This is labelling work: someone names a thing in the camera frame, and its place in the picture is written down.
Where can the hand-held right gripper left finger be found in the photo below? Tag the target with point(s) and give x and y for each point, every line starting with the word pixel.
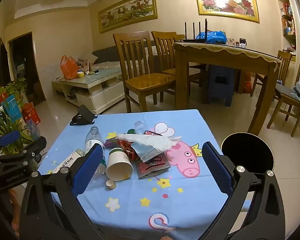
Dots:
pixel 87 170

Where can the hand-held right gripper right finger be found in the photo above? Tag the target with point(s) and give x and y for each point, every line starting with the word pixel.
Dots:
pixel 216 167

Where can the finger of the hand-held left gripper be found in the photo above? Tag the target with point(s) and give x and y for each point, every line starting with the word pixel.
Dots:
pixel 8 137

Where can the white medicine box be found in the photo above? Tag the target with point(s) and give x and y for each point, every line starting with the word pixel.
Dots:
pixel 70 161

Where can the white paper cup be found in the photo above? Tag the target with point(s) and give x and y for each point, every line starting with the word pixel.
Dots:
pixel 118 166

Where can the black gold-rimmed trash bin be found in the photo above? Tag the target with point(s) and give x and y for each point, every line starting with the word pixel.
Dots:
pixel 247 152

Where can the red snack wrapper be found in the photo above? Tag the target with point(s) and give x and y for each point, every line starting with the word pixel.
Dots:
pixel 125 145

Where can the person's left forearm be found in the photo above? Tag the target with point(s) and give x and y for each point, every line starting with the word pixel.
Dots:
pixel 13 205

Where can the tall bamboo potted plant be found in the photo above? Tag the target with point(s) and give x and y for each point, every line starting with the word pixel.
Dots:
pixel 7 127

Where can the small metal cylinder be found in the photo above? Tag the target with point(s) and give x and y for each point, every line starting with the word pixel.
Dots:
pixel 110 185

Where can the blue cardboard box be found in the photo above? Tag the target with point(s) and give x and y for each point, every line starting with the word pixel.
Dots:
pixel 11 110

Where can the clear plastic water bottle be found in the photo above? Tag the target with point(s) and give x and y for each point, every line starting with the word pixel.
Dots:
pixel 92 142

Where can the red cardboard box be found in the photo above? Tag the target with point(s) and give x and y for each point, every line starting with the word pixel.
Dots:
pixel 30 112

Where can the leafy green potted plant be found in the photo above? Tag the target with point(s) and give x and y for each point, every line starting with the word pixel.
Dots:
pixel 15 87

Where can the black phone stand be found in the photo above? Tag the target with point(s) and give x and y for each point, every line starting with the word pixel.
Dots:
pixel 83 113

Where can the green bottle cap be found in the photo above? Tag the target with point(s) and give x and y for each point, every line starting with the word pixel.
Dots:
pixel 131 131

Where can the blue cartoon printed tablecloth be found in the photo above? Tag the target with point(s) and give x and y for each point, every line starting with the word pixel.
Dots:
pixel 130 217

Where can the grey red patterned packet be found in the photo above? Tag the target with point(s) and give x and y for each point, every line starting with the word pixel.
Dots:
pixel 152 170

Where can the white crumpled tissue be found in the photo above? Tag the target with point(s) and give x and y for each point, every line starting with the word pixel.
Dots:
pixel 152 141

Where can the black television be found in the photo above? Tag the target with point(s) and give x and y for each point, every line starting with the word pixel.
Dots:
pixel 2 62

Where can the blue plastic stool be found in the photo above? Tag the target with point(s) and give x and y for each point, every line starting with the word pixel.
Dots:
pixel 220 90

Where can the white glass-top coffee table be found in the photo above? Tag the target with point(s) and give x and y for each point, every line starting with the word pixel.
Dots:
pixel 90 85

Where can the small orange plastic bag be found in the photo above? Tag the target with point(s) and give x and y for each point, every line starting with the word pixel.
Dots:
pixel 248 85

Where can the large orange plastic bag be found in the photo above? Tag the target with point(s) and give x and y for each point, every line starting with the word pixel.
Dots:
pixel 68 68

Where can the wooden dining chair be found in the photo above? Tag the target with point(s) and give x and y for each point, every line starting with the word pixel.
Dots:
pixel 165 42
pixel 285 102
pixel 283 62
pixel 145 80

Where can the yellow cup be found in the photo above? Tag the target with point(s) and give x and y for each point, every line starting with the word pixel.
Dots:
pixel 80 74

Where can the grey seat cushion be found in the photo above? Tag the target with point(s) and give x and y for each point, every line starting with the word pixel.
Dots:
pixel 285 90

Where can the wooden dining table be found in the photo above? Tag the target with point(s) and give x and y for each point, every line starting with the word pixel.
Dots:
pixel 215 57

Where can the grey sofa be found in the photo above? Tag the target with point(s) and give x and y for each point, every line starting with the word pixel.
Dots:
pixel 107 55

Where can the beige lace table cover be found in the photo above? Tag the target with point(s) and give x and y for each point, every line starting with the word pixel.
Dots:
pixel 227 48

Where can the dark mug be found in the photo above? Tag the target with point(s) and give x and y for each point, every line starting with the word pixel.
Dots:
pixel 242 42

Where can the black router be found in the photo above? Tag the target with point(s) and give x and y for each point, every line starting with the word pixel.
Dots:
pixel 193 40

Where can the blue plastic bag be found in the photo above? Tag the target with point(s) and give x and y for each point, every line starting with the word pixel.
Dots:
pixel 212 36

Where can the framed landscape painting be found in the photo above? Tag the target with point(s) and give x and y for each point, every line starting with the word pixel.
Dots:
pixel 127 11

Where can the framed floral painting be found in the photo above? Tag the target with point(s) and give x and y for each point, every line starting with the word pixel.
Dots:
pixel 227 2

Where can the wall shelf with items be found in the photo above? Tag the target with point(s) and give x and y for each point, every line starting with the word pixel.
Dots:
pixel 287 25

